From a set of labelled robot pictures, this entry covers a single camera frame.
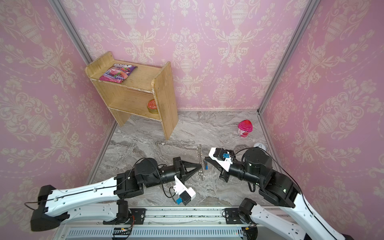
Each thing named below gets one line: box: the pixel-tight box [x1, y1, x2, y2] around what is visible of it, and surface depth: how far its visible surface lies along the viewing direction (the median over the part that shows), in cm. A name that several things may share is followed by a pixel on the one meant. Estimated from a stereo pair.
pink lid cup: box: [238, 119, 254, 138], surface depth 101 cm
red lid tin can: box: [146, 99, 159, 114], surface depth 92 cm
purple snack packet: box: [99, 64, 138, 83], surface depth 77 cm
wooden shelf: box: [85, 51, 179, 141], surface depth 85 cm
